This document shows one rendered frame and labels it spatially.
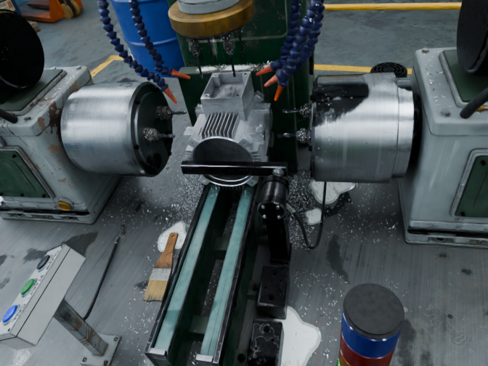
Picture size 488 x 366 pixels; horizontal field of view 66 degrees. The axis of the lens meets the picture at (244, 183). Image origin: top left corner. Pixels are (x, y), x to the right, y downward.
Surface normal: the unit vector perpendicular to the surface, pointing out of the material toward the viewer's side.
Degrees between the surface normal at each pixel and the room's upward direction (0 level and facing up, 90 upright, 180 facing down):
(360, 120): 43
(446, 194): 89
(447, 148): 89
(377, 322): 0
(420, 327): 0
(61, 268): 61
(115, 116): 39
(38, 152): 89
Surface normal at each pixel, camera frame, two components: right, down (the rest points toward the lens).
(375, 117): -0.23, -0.04
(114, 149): -0.22, 0.47
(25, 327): 0.78, -0.32
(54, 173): -0.18, 0.69
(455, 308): -0.15, -0.71
